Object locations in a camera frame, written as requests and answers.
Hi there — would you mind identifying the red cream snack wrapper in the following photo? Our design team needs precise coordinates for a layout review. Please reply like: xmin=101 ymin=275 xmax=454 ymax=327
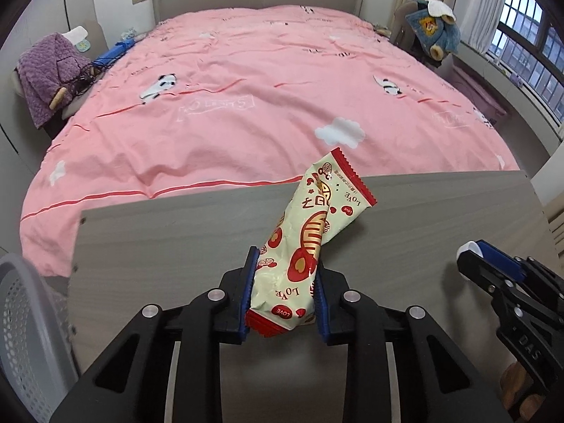
xmin=245 ymin=147 xmax=376 ymax=337

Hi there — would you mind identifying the grey perforated trash basket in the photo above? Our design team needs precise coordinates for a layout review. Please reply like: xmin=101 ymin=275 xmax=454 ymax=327
xmin=1 ymin=253 xmax=78 ymax=422

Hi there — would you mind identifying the pink storage box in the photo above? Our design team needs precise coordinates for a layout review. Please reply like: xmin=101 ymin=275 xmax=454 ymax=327
xmin=448 ymin=66 xmax=508 ymax=127

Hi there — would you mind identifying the window with grille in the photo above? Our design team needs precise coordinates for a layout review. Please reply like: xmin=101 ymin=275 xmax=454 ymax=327
xmin=489 ymin=0 xmax=563 ymax=125

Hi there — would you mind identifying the chair right of bed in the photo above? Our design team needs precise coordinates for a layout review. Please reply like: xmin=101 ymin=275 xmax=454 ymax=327
xmin=389 ymin=0 xmax=461 ymax=68

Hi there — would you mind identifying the pink bed duvet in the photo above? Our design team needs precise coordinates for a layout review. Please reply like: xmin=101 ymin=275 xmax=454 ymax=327
xmin=20 ymin=6 xmax=517 ymax=277

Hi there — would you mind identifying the white sheer curtain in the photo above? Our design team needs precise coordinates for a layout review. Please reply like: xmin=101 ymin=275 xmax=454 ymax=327
xmin=454 ymin=0 xmax=506 ymax=55

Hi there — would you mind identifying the purple knitted blanket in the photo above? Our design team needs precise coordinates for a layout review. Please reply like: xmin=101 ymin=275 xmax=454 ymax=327
xmin=16 ymin=32 xmax=91 ymax=129

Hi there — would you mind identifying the grey chair left of bed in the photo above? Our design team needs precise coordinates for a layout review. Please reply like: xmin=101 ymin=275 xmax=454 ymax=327
xmin=11 ymin=20 xmax=108 ymax=139

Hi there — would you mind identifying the white baby bottle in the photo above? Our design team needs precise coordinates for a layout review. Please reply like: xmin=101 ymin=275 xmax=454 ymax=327
xmin=62 ymin=26 xmax=91 ymax=53

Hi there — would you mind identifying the wooden handle brush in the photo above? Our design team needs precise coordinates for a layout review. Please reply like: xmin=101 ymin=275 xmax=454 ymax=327
xmin=49 ymin=87 xmax=67 ymax=110

